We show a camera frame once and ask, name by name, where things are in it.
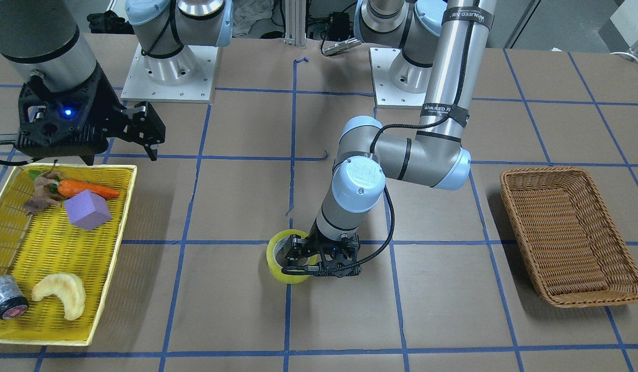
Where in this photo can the purple foam cube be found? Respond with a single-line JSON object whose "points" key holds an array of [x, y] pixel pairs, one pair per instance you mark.
{"points": [[87, 210]]}

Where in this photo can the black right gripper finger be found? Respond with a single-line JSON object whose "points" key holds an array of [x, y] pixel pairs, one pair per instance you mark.
{"points": [[149, 130]]}

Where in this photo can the yellow plastic basket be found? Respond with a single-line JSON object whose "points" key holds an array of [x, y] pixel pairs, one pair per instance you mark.
{"points": [[32, 247]]}

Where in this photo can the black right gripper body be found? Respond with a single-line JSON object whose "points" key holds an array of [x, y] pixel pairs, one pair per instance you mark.
{"points": [[108, 102]]}

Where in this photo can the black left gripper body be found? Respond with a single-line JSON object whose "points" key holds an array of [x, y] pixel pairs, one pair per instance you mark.
{"points": [[311, 244]]}

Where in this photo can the brown wicker basket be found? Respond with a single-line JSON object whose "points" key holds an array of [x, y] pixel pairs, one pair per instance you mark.
{"points": [[570, 245]]}

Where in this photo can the brown toy root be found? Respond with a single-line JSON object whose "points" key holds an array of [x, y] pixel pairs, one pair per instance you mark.
{"points": [[42, 199]]}

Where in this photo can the green toy leaf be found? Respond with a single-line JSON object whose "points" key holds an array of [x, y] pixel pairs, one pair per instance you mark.
{"points": [[39, 179]]}

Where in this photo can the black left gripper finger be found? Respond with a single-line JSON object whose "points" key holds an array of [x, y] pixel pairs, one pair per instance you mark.
{"points": [[301, 270], [296, 248]]}

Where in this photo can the croissant shaped bread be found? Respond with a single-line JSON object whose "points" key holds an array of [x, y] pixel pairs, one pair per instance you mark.
{"points": [[68, 287]]}

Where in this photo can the aluminium frame post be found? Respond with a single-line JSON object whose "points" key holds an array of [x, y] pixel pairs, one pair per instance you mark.
{"points": [[295, 15]]}

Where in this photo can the orange toy carrot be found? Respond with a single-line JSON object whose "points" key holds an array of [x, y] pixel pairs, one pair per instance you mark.
{"points": [[70, 188]]}

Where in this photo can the small black-capped bottle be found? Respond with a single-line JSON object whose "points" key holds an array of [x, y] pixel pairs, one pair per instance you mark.
{"points": [[13, 303]]}

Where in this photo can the yellow clear tape roll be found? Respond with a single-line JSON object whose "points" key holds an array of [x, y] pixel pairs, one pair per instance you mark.
{"points": [[276, 259]]}

